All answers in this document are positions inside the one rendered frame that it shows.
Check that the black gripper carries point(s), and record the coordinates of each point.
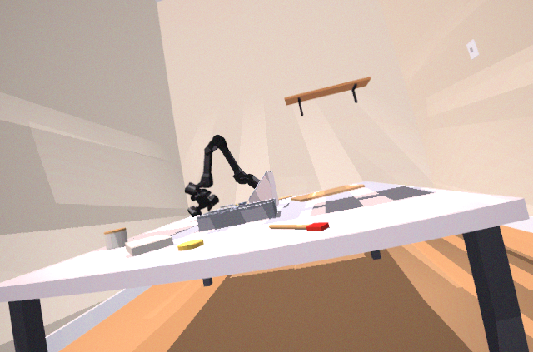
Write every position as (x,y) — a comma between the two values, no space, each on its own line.
(209,203)

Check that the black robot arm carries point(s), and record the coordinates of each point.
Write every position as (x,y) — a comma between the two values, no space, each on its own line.
(217,142)

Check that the red-tipped pastry brush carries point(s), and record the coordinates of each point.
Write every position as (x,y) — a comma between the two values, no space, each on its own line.
(316,226)

